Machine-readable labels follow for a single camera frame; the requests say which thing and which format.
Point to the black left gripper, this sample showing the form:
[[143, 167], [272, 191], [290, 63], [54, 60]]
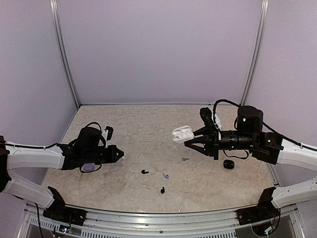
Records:
[[112, 158]]

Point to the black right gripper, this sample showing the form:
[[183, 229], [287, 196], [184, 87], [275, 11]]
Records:
[[211, 142]]

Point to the white earbud charging case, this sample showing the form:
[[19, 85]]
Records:
[[185, 132]]

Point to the purple earbud charging case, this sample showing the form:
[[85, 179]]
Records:
[[89, 167]]

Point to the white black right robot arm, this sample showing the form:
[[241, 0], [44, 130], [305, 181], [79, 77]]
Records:
[[270, 147]]

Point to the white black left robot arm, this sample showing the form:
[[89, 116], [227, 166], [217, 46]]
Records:
[[90, 147]]

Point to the black earbud charging case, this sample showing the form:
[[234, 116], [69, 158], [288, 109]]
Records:
[[228, 164]]

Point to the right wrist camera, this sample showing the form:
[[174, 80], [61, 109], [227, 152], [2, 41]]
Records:
[[207, 118]]

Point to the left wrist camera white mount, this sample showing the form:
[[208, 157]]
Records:
[[106, 136]]

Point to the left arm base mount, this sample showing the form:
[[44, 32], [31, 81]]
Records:
[[60, 212]]

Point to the aluminium corner post right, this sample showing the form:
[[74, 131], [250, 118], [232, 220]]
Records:
[[256, 51]]

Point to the aluminium corner post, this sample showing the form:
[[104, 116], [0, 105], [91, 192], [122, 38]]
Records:
[[63, 53], [256, 51]]

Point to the aluminium front rail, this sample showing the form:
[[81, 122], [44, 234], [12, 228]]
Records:
[[113, 224]]

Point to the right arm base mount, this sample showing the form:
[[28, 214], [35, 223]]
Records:
[[263, 210]]

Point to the aluminium corner post left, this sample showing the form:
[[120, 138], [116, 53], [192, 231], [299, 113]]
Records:
[[63, 53]]

